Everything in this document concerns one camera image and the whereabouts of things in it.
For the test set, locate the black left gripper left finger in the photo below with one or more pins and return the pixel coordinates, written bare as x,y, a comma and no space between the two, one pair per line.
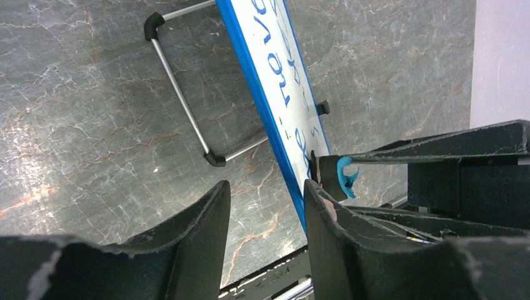
180,258

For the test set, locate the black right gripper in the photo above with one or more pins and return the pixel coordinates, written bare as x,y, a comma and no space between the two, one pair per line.
485,191

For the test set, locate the metal whiteboard stand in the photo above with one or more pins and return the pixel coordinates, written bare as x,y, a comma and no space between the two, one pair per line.
182,87

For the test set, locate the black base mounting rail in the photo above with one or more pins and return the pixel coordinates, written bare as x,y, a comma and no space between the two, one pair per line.
286,278

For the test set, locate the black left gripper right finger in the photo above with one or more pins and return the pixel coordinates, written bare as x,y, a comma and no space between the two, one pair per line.
378,253

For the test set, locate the blue-framed whiteboard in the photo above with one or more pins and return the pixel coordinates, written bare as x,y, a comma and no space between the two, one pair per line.
265,43

